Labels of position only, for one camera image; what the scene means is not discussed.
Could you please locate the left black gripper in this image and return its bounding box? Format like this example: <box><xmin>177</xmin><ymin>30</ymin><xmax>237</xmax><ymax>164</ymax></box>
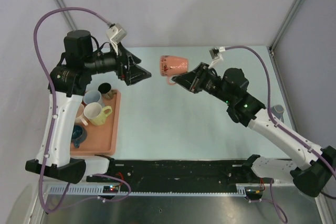
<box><xmin>83</xmin><ymin>40</ymin><xmax>151</xmax><ymax>85</ymax></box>

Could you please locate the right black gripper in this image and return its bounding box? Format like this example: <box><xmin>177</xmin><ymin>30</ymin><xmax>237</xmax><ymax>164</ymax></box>
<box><xmin>172</xmin><ymin>62</ymin><xmax>234</xmax><ymax>104</ymax></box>

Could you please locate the small salmon mug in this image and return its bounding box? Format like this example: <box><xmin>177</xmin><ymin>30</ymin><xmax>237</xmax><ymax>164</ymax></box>
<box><xmin>159</xmin><ymin>55</ymin><xmax>189</xmax><ymax>86</ymax></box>

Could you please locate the dark brown mug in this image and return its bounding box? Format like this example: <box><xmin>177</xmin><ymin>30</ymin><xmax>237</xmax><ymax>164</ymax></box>
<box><xmin>98</xmin><ymin>83</ymin><xmax>117</xmax><ymax>100</ymax></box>

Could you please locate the yellow mug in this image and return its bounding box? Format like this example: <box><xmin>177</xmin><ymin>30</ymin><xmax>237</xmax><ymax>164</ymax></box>
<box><xmin>83</xmin><ymin>102</ymin><xmax>112</xmax><ymax>126</ymax></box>

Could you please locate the large pink mug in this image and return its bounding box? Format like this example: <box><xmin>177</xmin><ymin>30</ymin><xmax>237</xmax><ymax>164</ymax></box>
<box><xmin>75</xmin><ymin>103</ymin><xmax>88</xmax><ymax>126</ymax></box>

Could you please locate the blue mug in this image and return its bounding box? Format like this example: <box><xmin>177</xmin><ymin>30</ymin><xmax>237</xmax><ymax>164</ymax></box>
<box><xmin>71</xmin><ymin>125</ymin><xmax>87</xmax><ymax>148</ymax></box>

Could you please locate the grey mug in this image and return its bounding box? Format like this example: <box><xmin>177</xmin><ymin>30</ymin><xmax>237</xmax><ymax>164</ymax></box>
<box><xmin>271</xmin><ymin>104</ymin><xmax>285</xmax><ymax>122</ymax></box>

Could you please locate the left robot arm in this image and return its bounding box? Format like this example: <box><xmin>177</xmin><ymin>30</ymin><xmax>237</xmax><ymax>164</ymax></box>
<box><xmin>25</xmin><ymin>27</ymin><xmax>151</xmax><ymax>184</ymax></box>

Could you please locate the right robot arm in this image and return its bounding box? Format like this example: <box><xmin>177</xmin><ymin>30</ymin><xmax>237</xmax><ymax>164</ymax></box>
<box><xmin>172</xmin><ymin>63</ymin><xmax>335</xmax><ymax>197</ymax></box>

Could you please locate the salmon plastic tray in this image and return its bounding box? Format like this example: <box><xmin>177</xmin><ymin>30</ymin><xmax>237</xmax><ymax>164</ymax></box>
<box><xmin>70</xmin><ymin>90</ymin><xmax>121</xmax><ymax>156</ymax></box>

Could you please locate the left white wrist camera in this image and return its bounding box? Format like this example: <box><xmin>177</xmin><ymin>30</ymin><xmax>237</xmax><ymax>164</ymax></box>
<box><xmin>106</xmin><ymin>23</ymin><xmax>127</xmax><ymax>56</ymax></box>

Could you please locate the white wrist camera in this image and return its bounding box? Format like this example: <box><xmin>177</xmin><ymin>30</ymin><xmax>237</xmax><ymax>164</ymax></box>
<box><xmin>208</xmin><ymin>47</ymin><xmax>226</xmax><ymax>69</ymax></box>
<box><xmin>106</xmin><ymin>23</ymin><xmax>127</xmax><ymax>56</ymax></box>

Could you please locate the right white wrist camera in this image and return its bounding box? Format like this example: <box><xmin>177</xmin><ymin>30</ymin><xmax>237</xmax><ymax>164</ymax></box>
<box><xmin>208</xmin><ymin>47</ymin><xmax>226</xmax><ymax>69</ymax></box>

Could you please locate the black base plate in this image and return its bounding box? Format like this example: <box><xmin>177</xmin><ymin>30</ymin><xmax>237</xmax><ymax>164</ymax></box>
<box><xmin>86</xmin><ymin>155</ymin><xmax>308</xmax><ymax>193</ymax></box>

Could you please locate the white cable duct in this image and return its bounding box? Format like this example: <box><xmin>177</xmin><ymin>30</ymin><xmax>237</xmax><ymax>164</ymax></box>
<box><xmin>47</xmin><ymin>184</ymin><xmax>246</xmax><ymax>197</ymax></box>

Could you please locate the right aluminium frame post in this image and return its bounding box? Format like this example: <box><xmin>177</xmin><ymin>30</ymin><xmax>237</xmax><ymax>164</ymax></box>
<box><xmin>269</xmin><ymin>0</ymin><xmax>305</xmax><ymax>52</ymax></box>

